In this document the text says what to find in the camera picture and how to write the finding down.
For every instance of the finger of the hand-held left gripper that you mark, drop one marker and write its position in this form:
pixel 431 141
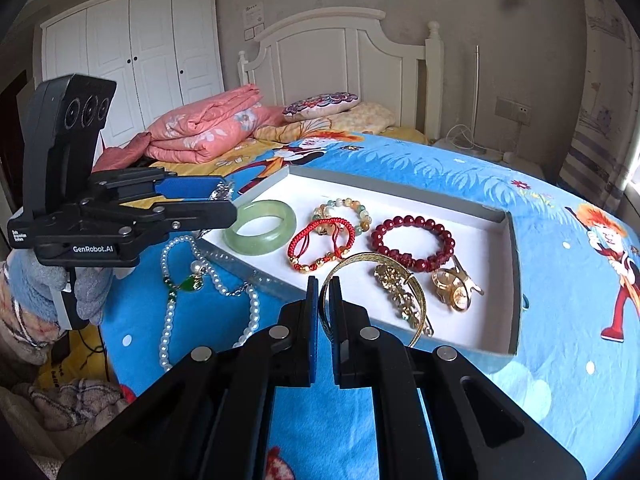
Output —
pixel 200 215
pixel 190 187

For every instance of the blue cartoon printed blanket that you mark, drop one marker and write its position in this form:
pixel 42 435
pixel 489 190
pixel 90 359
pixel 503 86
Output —
pixel 450 170

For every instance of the white wall socket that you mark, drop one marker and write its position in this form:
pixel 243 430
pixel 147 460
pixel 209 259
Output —
pixel 523 113

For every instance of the white wooden headboard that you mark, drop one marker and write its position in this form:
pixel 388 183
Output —
pixel 320 60

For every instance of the green jade bangle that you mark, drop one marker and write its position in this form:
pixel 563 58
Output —
pixel 260 247

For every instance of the person's left hand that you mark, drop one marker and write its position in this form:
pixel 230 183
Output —
pixel 30 285

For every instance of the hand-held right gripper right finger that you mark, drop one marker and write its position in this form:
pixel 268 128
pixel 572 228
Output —
pixel 336 335

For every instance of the gold ornate hair clip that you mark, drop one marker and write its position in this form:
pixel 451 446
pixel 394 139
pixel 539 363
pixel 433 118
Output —
pixel 395 290

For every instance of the white shallow tray box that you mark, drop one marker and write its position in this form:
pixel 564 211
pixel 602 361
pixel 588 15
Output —
pixel 380 200

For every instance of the white paper wall notice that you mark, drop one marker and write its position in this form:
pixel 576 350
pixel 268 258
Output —
pixel 254 20

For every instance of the pink folded quilt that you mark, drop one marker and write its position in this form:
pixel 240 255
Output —
pixel 200 125

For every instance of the mandala patterned pillow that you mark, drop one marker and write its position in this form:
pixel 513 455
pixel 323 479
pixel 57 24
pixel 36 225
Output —
pixel 320 105

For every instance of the white wall switch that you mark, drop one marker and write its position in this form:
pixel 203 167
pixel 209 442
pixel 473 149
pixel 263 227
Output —
pixel 505 108

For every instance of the person's left forearm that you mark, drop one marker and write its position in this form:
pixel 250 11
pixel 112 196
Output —
pixel 20 335

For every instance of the small ornate metal clip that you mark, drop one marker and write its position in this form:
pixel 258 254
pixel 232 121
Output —
pixel 470 285

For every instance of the white wardrobe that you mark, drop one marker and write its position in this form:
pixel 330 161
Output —
pixel 130 60

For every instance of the gold bangle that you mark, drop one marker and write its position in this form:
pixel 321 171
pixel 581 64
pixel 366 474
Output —
pixel 422 317

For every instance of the beige floral pillow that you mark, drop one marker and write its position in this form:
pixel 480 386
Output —
pixel 365 115

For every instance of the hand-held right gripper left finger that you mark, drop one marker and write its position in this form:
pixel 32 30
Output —
pixel 312 330

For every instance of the person's plaid clothing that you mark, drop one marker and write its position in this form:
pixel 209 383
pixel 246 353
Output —
pixel 75 405

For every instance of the printed beige curtain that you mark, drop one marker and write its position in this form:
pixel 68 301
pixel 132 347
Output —
pixel 600 110

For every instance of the window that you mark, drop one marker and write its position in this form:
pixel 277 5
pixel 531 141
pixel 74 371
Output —
pixel 636 160

